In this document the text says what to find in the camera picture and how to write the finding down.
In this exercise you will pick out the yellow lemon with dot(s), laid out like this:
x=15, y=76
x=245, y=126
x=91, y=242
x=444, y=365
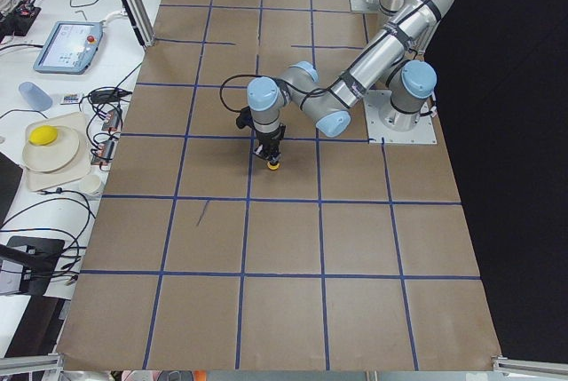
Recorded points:
x=43, y=135

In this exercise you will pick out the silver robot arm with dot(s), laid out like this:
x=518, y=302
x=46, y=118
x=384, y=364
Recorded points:
x=411, y=82
x=329, y=107

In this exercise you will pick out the yellow push button switch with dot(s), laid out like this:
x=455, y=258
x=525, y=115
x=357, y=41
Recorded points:
x=273, y=163

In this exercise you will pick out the translucent blue plastic cup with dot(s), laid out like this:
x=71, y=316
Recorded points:
x=36, y=97

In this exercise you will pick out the beige round plate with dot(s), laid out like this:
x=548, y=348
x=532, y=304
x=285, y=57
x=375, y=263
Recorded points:
x=54, y=156

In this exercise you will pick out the white paper cup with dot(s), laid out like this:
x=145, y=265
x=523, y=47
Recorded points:
x=92, y=186

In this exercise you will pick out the small remote control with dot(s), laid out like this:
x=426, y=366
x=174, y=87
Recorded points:
x=71, y=98

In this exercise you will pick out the black device stand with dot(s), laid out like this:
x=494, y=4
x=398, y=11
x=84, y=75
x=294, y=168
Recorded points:
x=28, y=264

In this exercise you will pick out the beige square tray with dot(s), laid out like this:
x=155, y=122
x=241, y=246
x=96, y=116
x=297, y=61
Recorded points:
x=76, y=169

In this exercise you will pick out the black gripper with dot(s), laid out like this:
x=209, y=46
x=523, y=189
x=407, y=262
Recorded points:
x=270, y=138

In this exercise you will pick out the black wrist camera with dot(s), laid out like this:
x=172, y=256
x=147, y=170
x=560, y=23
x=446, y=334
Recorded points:
x=244, y=119

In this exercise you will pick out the near teach pendant tablet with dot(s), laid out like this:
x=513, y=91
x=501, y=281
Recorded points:
x=70, y=48

